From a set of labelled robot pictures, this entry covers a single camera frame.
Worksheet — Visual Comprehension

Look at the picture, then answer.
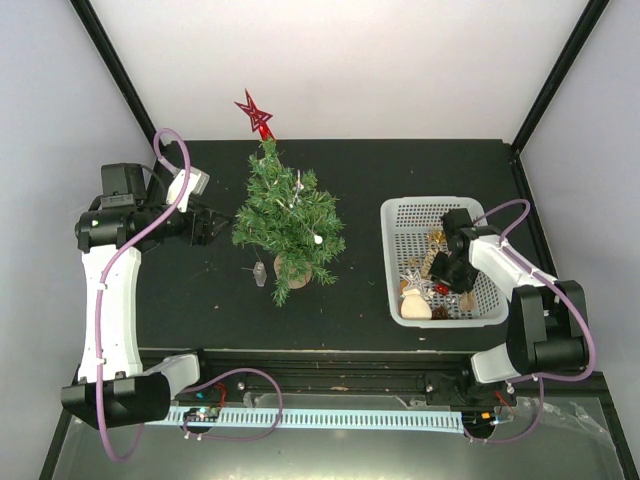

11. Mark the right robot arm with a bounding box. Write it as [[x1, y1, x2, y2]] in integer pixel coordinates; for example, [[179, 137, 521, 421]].
[[429, 209, 596, 403]]

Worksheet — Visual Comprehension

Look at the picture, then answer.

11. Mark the red glitter star ornament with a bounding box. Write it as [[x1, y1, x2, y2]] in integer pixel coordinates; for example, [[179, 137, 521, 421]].
[[235, 89, 276, 141]]

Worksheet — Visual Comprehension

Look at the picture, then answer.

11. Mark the right black corner post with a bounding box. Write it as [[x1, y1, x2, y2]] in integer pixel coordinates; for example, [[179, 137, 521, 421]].
[[511, 0, 610, 155]]

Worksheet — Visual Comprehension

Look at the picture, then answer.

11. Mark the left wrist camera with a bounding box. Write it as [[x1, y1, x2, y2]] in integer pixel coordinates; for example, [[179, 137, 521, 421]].
[[165, 168, 210, 213]]

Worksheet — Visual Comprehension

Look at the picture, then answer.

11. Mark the gold gift box ornament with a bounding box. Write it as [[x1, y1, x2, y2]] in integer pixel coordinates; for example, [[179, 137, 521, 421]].
[[427, 230, 447, 245]]

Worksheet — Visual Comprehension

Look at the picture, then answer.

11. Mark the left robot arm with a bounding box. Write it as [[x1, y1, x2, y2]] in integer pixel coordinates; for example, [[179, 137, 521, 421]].
[[61, 163, 231, 429]]

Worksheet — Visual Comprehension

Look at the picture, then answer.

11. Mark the brown pine cone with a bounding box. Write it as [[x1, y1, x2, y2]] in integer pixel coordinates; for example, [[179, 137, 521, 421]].
[[431, 305, 451, 320]]

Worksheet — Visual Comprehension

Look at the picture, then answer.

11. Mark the white perforated plastic basket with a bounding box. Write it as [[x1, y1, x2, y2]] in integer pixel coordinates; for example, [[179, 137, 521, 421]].
[[380, 196, 508, 329]]

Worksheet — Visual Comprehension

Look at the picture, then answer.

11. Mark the white slotted cable duct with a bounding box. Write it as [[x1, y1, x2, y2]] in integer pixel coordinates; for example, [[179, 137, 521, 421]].
[[155, 406, 464, 434]]

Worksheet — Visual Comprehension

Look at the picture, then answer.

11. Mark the brown tree base pot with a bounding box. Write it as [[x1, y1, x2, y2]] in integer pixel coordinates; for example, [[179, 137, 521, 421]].
[[273, 255, 312, 290]]

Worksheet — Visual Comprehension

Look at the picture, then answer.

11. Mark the wooden snowman ornament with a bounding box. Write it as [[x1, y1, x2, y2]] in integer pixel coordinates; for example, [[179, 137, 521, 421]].
[[400, 295, 432, 320]]

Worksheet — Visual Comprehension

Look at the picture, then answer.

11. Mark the burlap bow ornament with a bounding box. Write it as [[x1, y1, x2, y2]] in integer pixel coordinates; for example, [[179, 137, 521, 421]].
[[459, 291, 476, 312]]

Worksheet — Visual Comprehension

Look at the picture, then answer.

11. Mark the small green christmas tree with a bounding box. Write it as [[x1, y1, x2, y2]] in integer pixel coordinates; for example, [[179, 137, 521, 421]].
[[231, 140, 346, 307]]

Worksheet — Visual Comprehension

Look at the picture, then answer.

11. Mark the silver star ornament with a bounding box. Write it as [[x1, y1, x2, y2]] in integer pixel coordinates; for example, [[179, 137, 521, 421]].
[[400, 268, 434, 300]]

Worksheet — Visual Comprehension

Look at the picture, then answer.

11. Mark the black corner frame post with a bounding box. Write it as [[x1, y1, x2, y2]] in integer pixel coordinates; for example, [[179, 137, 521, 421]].
[[70, 0, 156, 144]]

